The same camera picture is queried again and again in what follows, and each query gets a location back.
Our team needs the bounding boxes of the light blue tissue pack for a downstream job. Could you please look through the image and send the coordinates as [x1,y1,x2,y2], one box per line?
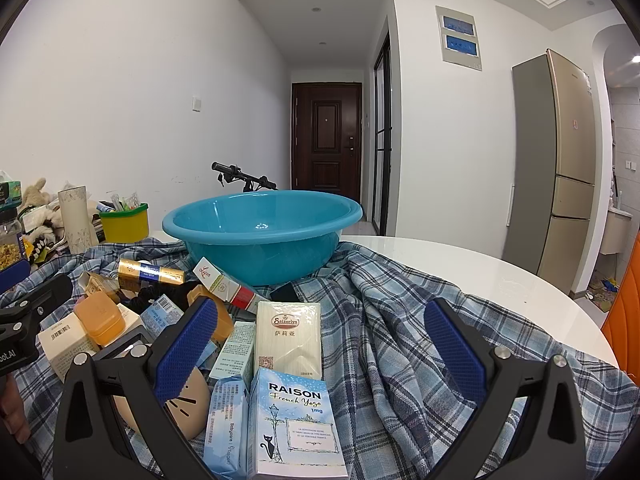
[204,376,251,476]

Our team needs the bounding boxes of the grey wall panel blue windows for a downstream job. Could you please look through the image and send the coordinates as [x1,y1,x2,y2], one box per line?
[435,6,483,72]

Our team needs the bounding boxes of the cream box with barcode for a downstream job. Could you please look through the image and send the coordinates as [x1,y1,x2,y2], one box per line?
[37,312,98,383]

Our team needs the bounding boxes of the black square frame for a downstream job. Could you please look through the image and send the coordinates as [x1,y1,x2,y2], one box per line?
[95,325,156,361]

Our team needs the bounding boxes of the clear jar of nuts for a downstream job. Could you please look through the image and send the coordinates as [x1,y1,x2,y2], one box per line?
[0,208,26,268]

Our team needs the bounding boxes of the black scrunchie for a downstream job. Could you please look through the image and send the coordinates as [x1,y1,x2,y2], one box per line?
[120,285,201,311]

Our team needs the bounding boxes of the orange chair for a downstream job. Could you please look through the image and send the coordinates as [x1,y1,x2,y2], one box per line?
[601,237,640,386]

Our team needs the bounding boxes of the blue plaid cloth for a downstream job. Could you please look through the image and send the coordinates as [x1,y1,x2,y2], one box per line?
[0,240,640,480]

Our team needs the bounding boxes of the pale teal carton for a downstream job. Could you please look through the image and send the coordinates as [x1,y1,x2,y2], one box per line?
[209,321,257,381]

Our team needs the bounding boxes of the gold refrigerator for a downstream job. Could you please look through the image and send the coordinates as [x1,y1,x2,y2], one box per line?
[501,49,608,295]

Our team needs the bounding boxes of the yellow plastic container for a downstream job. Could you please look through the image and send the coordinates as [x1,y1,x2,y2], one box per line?
[99,202,150,243]

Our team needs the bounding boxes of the yellow black plush toy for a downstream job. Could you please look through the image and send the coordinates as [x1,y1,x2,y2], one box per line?
[22,237,51,262]

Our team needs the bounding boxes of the white washbasin cabinet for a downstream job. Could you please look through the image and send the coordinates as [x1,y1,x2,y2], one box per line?
[600,210,631,256]

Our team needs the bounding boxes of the green tissue box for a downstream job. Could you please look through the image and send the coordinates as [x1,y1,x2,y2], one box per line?
[0,170,23,211]

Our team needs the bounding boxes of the bundle of small sachets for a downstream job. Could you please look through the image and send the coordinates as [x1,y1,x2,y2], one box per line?
[102,191,142,212]

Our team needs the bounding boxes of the blue plastic basin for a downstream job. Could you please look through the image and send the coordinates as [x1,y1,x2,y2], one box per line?
[161,191,363,287]

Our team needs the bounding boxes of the cream tissue pack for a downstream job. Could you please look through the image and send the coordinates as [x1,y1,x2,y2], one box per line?
[255,301,322,380]

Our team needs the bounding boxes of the open gold box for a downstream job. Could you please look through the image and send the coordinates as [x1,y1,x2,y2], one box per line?
[80,272,121,301]

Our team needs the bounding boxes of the long white red box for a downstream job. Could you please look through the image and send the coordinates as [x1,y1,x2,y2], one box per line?
[192,256,271,311]

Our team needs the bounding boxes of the black framed glass door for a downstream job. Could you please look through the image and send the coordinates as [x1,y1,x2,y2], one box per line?
[372,30,392,237]

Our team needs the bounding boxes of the black bicycle handlebar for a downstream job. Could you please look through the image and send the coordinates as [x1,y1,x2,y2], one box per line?
[211,161,278,193]

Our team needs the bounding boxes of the dark brown door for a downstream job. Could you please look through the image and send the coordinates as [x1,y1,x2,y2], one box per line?
[291,81,363,206]

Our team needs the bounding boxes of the orange soap case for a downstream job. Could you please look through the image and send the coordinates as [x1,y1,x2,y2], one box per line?
[75,291,126,347]

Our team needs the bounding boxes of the gold cigarette box blue band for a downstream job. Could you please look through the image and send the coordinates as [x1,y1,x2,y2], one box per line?
[118,258,186,286]

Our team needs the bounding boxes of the light blue wipes packet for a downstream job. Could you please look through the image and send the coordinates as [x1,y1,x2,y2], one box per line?
[140,295,186,336]

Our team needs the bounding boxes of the light blue cigarette box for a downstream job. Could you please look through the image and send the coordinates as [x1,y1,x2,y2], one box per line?
[248,367,348,478]

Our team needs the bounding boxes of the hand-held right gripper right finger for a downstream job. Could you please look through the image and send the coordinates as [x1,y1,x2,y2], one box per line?
[424,297,587,480]

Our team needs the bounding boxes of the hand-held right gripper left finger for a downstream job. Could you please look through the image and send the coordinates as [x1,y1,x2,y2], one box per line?
[52,296,221,480]

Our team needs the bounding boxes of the beige plush toy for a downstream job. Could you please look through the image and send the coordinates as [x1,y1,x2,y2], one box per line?
[20,177,66,261]

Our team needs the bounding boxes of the person's left hand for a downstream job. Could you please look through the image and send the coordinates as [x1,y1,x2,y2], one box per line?
[0,377,31,443]

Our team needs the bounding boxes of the round beige slotted disc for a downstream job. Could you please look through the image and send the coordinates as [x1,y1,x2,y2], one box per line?
[112,367,211,441]

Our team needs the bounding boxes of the cream patterned tumbler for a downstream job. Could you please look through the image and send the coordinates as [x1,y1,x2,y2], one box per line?
[57,185,99,255]

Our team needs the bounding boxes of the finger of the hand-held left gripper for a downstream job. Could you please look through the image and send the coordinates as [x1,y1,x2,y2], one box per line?
[0,260,32,291]
[0,274,73,323]

